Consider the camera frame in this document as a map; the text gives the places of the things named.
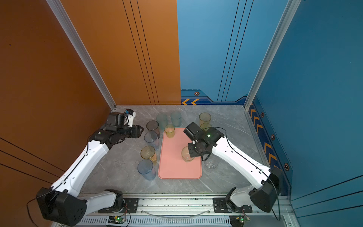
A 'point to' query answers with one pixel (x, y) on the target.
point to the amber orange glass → (148, 152)
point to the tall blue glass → (145, 167)
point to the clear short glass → (211, 164)
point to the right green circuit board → (237, 221)
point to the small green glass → (169, 132)
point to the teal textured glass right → (176, 117)
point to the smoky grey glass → (153, 126)
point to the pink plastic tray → (171, 165)
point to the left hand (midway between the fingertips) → (140, 126)
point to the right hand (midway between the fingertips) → (194, 152)
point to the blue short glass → (151, 138)
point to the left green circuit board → (116, 220)
